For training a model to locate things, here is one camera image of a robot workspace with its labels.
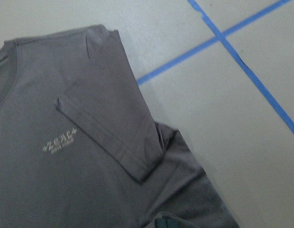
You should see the crossing blue tape strip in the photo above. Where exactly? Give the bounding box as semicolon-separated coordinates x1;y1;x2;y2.
136;0;290;86

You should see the long blue tape strip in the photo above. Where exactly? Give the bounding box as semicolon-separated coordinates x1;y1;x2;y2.
188;0;294;135

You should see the dark brown t-shirt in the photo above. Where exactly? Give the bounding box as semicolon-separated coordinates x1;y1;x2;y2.
0;25;238;228

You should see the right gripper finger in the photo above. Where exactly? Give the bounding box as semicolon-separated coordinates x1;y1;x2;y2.
154;209;181;228

